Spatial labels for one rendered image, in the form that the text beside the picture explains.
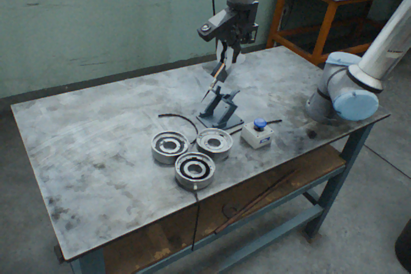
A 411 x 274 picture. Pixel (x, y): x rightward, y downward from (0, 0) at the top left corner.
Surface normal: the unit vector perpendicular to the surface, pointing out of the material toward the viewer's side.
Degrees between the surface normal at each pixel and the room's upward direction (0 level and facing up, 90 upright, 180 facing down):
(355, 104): 97
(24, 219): 0
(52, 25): 90
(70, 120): 0
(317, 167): 0
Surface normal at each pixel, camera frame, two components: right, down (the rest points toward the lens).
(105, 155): 0.11, -0.79
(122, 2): 0.54, 0.55
